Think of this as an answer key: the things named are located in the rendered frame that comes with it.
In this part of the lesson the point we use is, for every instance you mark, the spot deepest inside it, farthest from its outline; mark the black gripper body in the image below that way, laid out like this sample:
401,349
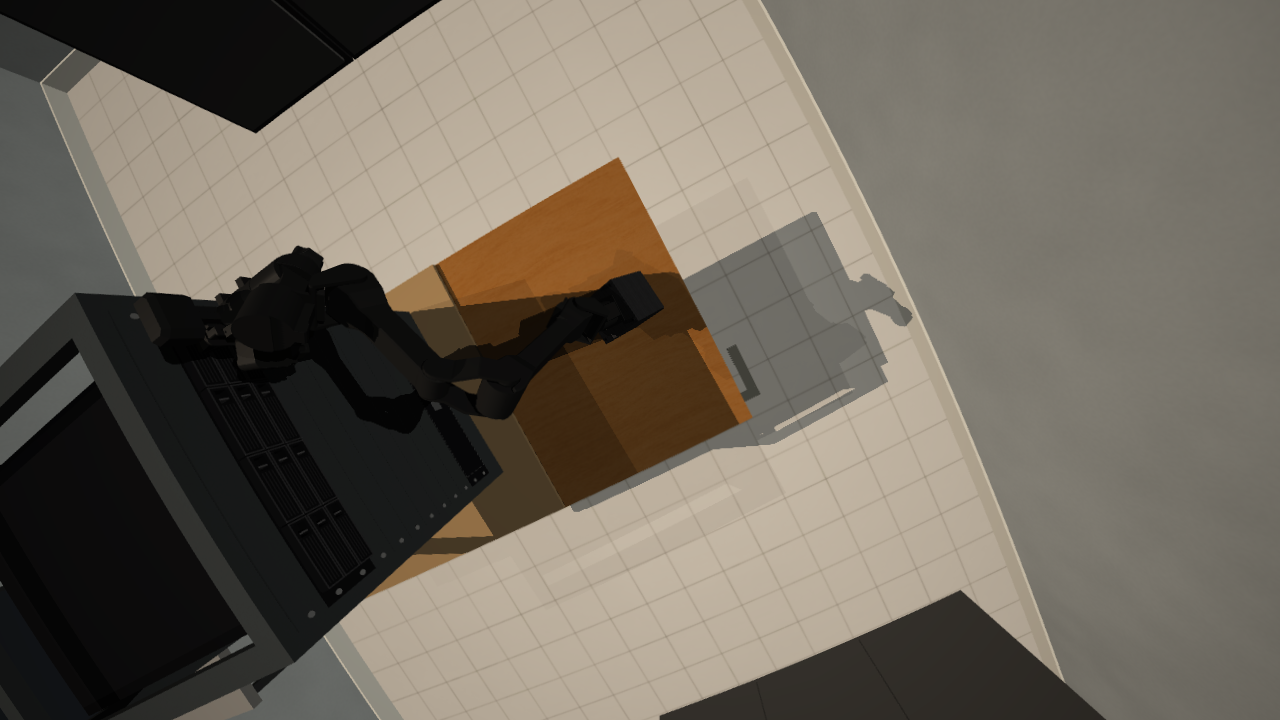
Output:
174,320

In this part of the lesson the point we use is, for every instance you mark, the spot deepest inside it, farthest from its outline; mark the black open rack frame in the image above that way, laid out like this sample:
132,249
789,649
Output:
103,575

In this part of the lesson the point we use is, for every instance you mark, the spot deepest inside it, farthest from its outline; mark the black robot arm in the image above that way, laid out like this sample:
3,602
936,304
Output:
278,313

